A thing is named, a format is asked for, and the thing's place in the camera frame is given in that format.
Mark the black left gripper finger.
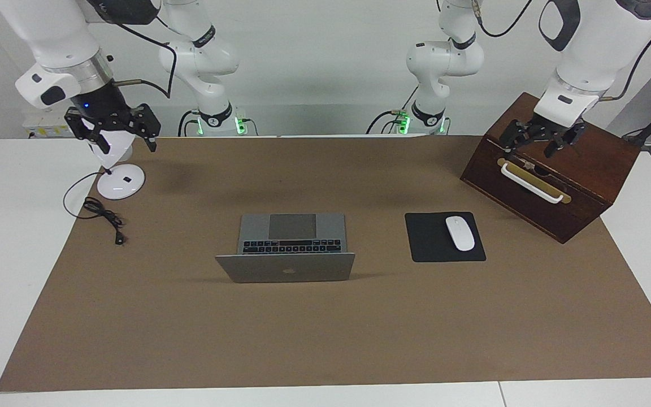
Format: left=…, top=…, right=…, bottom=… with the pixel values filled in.
left=545, top=123, right=587, bottom=158
left=500, top=120, right=531, bottom=153

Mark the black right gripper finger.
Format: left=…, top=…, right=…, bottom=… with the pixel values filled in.
left=64, top=110, right=110, bottom=154
left=132, top=103, right=161, bottom=152

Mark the silver laptop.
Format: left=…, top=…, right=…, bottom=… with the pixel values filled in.
left=215, top=213, right=355, bottom=284

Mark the dark wooden box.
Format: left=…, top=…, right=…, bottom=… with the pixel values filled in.
left=460, top=92, right=641, bottom=244

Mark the white desk lamp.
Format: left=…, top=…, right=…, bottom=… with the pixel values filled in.
left=87, top=131, right=146, bottom=200

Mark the white computer mouse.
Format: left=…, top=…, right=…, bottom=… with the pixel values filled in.
left=445, top=216, right=475, bottom=252

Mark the black mouse pad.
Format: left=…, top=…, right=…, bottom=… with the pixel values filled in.
left=405, top=212, right=487, bottom=263

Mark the brown table mat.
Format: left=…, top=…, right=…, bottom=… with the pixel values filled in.
left=0, top=136, right=651, bottom=392

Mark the black right base cable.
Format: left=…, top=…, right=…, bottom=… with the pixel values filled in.
left=177, top=109, right=202, bottom=137

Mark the black base cable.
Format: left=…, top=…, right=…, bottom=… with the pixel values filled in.
left=177, top=109, right=202, bottom=137
left=366, top=85, right=416, bottom=135

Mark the white wall power strip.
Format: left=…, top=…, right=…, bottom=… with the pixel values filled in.
left=23, top=107, right=73, bottom=138

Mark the white box handle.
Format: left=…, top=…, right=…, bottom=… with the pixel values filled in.
left=497, top=158, right=572, bottom=204

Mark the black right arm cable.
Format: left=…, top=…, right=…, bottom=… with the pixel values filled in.
left=112, top=14, right=178, bottom=99

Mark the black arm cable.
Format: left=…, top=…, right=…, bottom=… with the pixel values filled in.
left=600, top=3, right=651, bottom=102
left=112, top=14, right=178, bottom=99

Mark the black lamp power cable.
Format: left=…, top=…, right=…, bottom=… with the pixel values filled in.
left=63, top=171, right=128, bottom=246

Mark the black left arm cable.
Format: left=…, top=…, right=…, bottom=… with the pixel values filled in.
left=600, top=3, right=651, bottom=102

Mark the black left base cable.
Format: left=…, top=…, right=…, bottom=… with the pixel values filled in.
left=366, top=85, right=416, bottom=135

